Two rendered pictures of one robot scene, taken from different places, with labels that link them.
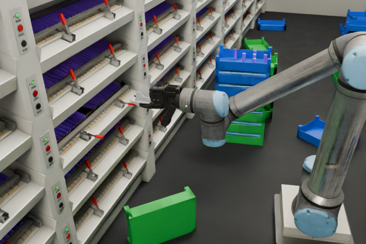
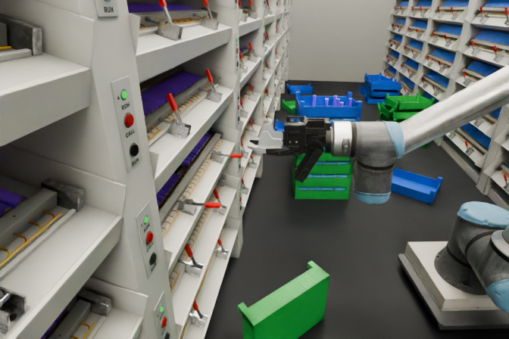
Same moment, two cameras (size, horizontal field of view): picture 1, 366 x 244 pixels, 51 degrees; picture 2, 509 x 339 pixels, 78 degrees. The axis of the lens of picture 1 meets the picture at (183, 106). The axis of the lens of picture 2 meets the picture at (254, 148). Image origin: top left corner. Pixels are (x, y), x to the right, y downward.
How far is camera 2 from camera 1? 0.76 m
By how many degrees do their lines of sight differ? 12
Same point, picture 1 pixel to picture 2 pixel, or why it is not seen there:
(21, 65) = (101, 46)
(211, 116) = (384, 158)
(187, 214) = (318, 300)
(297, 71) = (493, 86)
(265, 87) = (441, 114)
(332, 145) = not seen: outside the picture
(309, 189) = not seen: outside the picture
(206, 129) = (372, 178)
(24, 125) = (106, 194)
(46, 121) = (145, 182)
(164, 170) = (252, 239)
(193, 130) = (267, 190)
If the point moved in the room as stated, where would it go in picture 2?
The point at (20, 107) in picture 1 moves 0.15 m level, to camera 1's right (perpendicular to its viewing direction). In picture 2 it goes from (98, 150) to (221, 140)
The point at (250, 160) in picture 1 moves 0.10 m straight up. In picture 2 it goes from (344, 217) to (346, 200)
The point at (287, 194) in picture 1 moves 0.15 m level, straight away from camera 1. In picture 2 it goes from (422, 254) to (410, 228)
